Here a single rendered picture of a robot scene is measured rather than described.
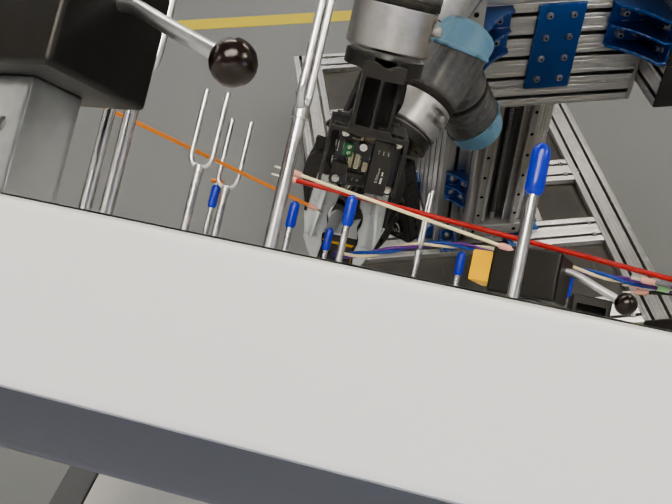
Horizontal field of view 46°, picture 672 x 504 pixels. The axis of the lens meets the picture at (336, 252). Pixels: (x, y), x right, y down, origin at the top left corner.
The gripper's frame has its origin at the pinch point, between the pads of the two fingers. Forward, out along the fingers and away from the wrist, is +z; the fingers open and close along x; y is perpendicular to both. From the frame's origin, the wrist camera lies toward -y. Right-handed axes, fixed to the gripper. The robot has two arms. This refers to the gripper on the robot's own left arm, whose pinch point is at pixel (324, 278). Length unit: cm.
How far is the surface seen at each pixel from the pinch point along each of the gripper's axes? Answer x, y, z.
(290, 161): 39, 47, 1
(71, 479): -17.1, 1.6, 38.5
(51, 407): 47, 55, 12
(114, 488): -12.6, -1.4, 36.3
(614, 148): -74, -164, -105
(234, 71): 47, 57, 2
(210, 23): -228, -97, -80
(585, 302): 21.4, -17.5, -14.3
